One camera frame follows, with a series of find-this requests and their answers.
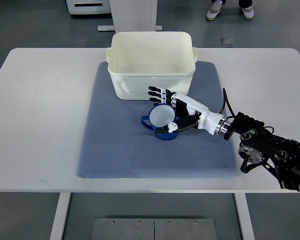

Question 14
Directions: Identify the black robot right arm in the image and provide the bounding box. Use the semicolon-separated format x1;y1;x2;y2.
219;89;300;192

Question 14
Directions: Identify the white sneaker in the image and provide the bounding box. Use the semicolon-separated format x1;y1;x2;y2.
241;6;254;20
206;0;224;21

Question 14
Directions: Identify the blue enamel cup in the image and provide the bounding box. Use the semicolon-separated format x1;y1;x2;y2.
140;103;177;132

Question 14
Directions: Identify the white table leg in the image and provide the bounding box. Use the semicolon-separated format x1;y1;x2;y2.
234;193;255;240
49;192;71;240

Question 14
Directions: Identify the grey metal floor plate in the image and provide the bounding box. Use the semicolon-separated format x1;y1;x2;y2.
92;218;217;240

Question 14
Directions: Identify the white sneaker left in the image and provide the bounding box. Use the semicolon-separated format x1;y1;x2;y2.
206;0;224;21

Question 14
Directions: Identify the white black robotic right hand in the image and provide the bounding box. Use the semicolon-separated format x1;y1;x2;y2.
148;86;231;135

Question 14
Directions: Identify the white table leg right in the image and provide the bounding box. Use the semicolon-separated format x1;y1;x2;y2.
234;193;255;240

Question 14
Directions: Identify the white table leg left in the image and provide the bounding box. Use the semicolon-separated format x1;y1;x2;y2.
49;192;71;240

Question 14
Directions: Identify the white pillar stand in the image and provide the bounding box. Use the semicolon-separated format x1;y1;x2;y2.
97;0;163;33

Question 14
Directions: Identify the small grey floor plate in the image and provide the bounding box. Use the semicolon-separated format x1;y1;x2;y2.
220;38;235;47

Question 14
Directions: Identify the white cabinet with slot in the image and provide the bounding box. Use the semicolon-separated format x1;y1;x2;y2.
65;0;111;15

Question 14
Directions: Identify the white sneaker right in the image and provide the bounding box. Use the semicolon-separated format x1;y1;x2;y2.
241;6;254;20

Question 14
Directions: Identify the blue textured mat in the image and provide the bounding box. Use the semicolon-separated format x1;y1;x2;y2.
77;62;239;179

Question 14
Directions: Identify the cream plastic box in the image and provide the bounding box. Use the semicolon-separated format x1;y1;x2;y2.
106;31;198;100

